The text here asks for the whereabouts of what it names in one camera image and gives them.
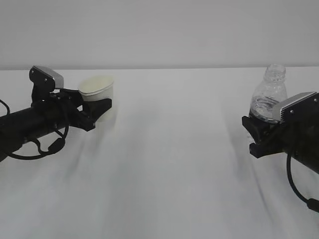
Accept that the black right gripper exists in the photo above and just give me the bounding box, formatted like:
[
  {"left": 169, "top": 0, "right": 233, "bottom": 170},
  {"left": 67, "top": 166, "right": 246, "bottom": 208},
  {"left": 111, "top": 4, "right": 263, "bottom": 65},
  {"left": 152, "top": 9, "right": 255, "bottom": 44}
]
[{"left": 241, "top": 116, "right": 319, "bottom": 158}]

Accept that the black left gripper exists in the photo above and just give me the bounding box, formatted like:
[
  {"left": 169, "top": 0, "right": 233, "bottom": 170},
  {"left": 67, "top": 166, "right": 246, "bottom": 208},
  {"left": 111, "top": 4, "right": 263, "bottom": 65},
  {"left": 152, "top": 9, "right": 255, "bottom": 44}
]
[{"left": 31, "top": 87, "right": 112, "bottom": 131}]

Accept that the white paper cup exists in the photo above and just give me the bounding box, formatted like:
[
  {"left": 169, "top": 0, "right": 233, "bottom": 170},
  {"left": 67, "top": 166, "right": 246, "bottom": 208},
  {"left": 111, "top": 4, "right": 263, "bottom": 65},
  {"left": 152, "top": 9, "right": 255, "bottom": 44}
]
[{"left": 77, "top": 75, "right": 115, "bottom": 122}]

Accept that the clear water bottle green label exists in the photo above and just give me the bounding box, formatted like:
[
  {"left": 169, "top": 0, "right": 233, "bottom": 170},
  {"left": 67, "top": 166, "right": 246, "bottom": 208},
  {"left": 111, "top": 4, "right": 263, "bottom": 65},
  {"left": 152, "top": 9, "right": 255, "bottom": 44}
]
[{"left": 249, "top": 64, "right": 288, "bottom": 127}]

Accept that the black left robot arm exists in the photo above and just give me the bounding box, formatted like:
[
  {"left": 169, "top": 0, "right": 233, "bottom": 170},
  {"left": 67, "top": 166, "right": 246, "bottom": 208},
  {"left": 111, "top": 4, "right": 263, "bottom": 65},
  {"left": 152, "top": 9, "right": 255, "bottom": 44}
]
[{"left": 0, "top": 89, "right": 112, "bottom": 161}]

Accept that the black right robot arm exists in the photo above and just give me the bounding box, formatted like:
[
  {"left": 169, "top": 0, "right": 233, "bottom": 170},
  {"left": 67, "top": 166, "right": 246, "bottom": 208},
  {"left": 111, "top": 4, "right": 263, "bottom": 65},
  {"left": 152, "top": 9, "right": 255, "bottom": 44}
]
[{"left": 242, "top": 116, "right": 319, "bottom": 173}]

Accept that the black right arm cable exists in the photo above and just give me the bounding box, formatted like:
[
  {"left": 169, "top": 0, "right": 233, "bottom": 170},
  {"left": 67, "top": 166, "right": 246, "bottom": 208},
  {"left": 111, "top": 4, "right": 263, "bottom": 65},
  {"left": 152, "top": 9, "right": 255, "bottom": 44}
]
[{"left": 286, "top": 151, "right": 319, "bottom": 212}]

